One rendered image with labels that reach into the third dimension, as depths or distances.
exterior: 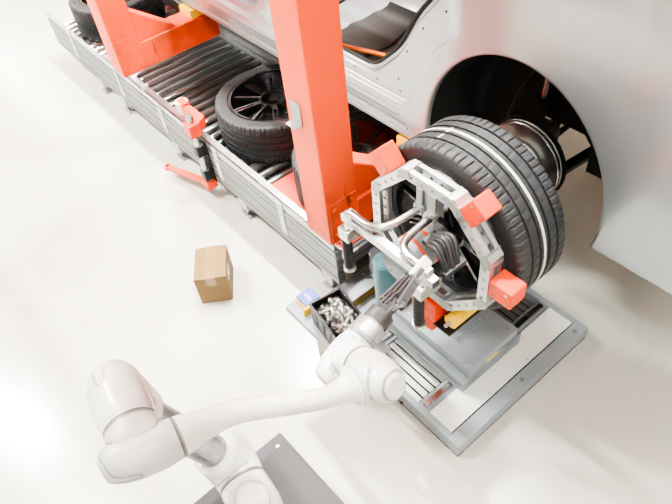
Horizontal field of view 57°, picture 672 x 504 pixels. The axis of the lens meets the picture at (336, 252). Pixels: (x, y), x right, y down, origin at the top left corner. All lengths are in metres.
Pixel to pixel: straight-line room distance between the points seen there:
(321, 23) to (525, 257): 0.96
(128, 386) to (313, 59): 1.14
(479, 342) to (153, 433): 1.52
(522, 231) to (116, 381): 1.21
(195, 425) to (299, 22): 1.20
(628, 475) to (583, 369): 0.47
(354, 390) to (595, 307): 1.84
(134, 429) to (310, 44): 1.24
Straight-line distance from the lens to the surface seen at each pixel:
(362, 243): 2.94
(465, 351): 2.62
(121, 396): 1.59
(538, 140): 2.38
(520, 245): 1.96
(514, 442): 2.70
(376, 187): 2.18
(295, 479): 2.28
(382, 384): 1.48
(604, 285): 3.25
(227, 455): 2.03
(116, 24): 3.91
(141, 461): 1.53
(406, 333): 2.73
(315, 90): 2.14
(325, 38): 2.09
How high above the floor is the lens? 2.40
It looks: 47 degrees down
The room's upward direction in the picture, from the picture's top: 8 degrees counter-clockwise
